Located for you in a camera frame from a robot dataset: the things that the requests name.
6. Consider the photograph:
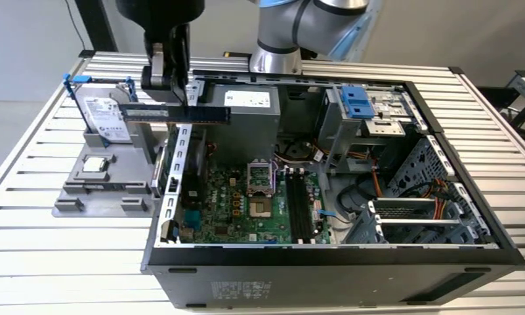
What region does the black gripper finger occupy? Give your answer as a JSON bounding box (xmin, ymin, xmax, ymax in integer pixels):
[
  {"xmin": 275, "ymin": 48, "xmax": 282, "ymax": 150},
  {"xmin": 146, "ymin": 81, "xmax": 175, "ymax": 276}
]
[
  {"xmin": 181, "ymin": 25, "xmax": 191, "ymax": 106},
  {"xmin": 165, "ymin": 26, "xmax": 183, "ymax": 106}
]

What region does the RAM slot with white latches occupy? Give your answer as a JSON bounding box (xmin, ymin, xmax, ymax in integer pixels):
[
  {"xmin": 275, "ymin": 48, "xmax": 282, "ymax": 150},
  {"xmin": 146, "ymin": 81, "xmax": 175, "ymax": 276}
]
[
  {"xmin": 299, "ymin": 169, "xmax": 317, "ymax": 244},
  {"xmin": 289, "ymin": 169, "xmax": 306, "ymax": 244}
]

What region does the hard disk in blue carrier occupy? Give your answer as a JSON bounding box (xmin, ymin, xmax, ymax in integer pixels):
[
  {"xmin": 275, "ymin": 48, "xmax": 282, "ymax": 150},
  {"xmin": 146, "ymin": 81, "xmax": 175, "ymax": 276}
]
[{"xmin": 62, "ymin": 73, "xmax": 138, "ymax": 145}]

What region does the grey power supply unit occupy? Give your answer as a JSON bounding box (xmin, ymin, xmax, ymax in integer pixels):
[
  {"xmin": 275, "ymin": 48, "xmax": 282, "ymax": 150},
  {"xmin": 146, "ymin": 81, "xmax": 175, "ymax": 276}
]
[{"xmin": 195, "ymin": 83, "xmax": 283, "ymax": 165}]

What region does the grey parts rack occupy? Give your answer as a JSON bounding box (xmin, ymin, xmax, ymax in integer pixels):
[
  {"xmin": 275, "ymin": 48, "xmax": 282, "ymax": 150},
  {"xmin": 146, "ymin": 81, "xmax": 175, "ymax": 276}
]
[{"xmin": 51, "ymin": 100, "xmax": 165, "ymax": 217}]

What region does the black round cooling fan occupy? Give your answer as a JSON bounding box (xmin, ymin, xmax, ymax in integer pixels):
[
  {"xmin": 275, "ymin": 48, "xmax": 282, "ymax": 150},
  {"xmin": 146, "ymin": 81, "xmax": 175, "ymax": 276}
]
[{"xmin": 275, "ymin": 139, "xmax": 322, "ymax": 163}]

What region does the silver CPU chip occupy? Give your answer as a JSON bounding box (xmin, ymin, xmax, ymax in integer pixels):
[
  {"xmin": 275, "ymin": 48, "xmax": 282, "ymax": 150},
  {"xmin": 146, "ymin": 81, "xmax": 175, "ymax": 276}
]
[{"xmin": 81, "ymin": 156, "xmax": 110, "ymax": 172}]

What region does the metal socket cover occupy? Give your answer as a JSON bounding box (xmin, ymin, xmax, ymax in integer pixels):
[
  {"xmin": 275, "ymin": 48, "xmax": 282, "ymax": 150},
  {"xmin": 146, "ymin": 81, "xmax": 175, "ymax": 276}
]
[{"xmin": 246, "ymin": 159, "xmax": 275, "ymax": 198}]

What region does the blue plastic drive latch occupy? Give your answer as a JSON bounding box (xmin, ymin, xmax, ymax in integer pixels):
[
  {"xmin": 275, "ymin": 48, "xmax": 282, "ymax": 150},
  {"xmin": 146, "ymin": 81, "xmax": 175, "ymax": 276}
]
[{"xmin": 339, "ymin": 85, "xmax": 370, "ymax": 119}]

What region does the CPU socket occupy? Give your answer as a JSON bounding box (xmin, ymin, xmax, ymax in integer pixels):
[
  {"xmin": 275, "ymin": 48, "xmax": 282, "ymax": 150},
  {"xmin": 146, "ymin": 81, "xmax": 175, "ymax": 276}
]
[{"xmin": 247, "ymin": 195, "xmax": 274, "ymax": 220}]

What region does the blue expansion slot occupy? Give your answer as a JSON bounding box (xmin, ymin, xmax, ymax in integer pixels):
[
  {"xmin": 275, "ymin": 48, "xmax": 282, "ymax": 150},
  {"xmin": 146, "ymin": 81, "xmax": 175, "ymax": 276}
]
[{"xmin": 183, "ymin": 211, "xmax": 202, "ymax": 230}]

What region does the silver optical drive bay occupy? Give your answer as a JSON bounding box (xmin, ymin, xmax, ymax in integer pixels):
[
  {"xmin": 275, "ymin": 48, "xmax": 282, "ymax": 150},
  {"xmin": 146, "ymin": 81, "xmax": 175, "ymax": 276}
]
[{"xmin": 321, "ymin": 83, "xmax": 421, "ymax": 171}]

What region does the green motherboard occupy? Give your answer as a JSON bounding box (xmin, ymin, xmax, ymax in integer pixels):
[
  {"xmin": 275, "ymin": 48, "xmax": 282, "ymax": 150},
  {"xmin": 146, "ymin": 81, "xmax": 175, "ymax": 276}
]
[{"xmin": 177, "ymin": 160, "xmax": 333, "ymax": 245}]

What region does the silver disk bay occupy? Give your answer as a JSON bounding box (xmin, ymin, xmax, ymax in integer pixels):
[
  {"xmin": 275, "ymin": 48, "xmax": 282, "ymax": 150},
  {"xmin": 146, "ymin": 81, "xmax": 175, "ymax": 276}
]
[{"xmin": 345, "ymin": 196, "xmax": 486, "ymax": 245}]

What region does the black open PC case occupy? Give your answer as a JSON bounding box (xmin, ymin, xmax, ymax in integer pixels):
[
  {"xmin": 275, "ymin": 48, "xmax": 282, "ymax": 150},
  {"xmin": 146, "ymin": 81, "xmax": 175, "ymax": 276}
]
[{"xmin": 138, "ymin": 68, "xmax": 525, "ymax": 311}]

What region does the black upright post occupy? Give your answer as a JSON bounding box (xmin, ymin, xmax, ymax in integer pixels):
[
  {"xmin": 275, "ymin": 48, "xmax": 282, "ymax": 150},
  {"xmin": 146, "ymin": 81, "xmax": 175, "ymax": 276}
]
[{"xmin": 73, "ymin": 0, "xmax": 118, "ymax": 53}]

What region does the graphics card with metal bracket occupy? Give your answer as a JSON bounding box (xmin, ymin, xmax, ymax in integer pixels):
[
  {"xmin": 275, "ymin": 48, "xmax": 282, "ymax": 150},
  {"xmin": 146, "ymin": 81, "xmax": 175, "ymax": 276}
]
[{"xmin": 150, "ymin": 123, "xmax": 179, "ymax": 198}]

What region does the thick black cable loop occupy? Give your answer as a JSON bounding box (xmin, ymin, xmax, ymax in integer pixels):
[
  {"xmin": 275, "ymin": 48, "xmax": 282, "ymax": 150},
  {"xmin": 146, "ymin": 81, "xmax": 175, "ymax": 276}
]
[{"xmin": 335, "ymin": 182, "xmax": 375, "ymax": 226}]

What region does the black cable with blue plug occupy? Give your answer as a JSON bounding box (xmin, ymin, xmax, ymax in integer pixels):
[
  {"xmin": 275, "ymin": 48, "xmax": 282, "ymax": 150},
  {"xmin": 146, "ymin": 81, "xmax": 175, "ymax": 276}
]
[{"xmin": 317, "ymin": 209, "xmax": 362, "ymax": 226}]

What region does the orange yellow wire bundle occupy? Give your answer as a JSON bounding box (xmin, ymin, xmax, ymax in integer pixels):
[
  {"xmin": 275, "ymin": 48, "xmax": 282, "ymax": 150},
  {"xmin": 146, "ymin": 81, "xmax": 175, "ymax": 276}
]
[{"xmin": 430, "ymin": 178, "xmax": 454, "ymax": 221}]

